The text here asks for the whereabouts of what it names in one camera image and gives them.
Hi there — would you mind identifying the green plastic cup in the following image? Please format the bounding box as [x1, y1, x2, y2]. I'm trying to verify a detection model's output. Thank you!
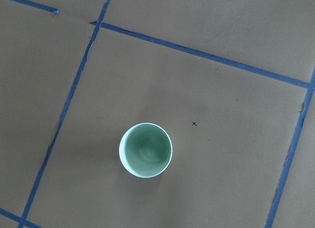
[119, 123, 173, 178]

